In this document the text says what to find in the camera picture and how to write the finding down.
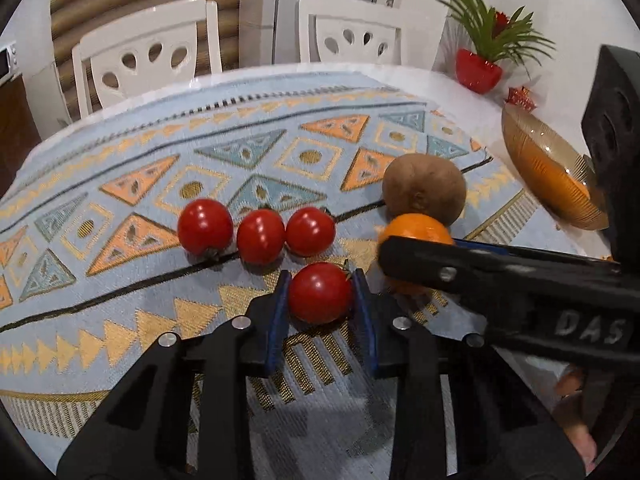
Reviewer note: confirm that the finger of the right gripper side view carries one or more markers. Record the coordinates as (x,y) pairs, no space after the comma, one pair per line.
(495,280)

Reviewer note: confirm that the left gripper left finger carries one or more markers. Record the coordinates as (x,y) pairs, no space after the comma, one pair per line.
(181,410)

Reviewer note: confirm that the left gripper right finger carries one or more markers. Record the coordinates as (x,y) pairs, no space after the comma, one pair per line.
(461,411)

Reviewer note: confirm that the small orange tangerine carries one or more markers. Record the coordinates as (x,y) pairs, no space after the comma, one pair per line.
(414,231)

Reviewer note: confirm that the brown kiwi fruit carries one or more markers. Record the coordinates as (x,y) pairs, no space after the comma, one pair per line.
(424,184)

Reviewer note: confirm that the red cherry tomato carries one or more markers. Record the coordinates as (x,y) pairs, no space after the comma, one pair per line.
(260,237)
(309,232)
(205,225)
(320,293)

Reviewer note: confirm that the person's right hand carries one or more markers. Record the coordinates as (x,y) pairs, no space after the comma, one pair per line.
(568,414)

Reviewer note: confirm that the amber ribbed glass bowl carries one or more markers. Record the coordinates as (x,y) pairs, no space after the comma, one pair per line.
(562,179)

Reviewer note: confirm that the red lidded tea cup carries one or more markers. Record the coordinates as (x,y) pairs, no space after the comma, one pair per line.
(521,97)

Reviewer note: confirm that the patterned light blue table runner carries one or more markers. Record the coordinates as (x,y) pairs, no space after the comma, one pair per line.
(172,216)

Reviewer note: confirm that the green plant in red pot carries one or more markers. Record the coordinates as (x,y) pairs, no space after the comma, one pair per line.
(496,37)

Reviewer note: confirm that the dark wooden sideboard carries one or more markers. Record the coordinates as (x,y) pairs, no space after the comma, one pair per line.
(18,132)

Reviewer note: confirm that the white dining chair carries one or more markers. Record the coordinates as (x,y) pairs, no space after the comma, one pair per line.
(144,51)
(355,31)

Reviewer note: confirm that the white microwave oven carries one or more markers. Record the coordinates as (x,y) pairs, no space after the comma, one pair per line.
(9,68)

